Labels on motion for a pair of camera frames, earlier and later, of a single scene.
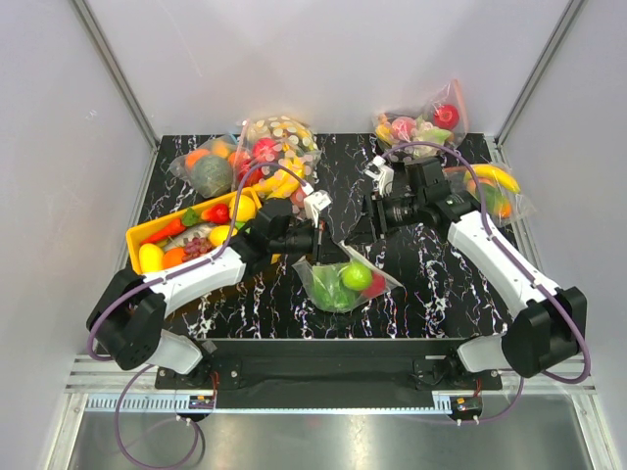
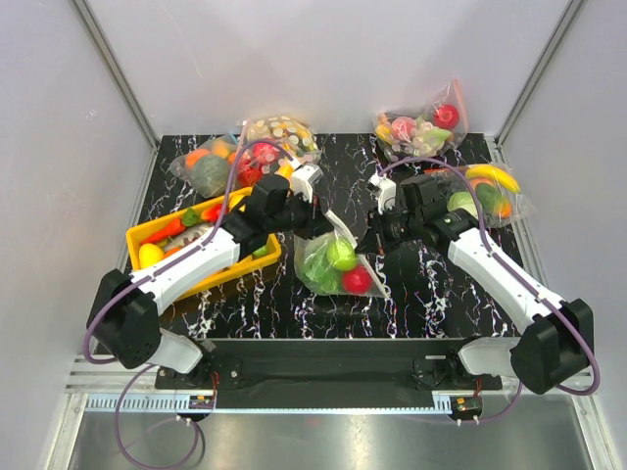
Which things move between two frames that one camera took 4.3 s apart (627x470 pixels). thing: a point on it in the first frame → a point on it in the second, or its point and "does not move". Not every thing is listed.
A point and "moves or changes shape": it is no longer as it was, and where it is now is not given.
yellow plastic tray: [181, 237] does not move
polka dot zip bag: [276, 139] does not move
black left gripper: [325, 251] → [315, 222]
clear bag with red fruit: [449, 111] does not move
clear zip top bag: [343, 286] moves or changes shape
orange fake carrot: [188, 218] does not move
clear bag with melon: [208, 169] does not move
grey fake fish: [201, 230] does not move
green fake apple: [357, 275] moves or changes shape
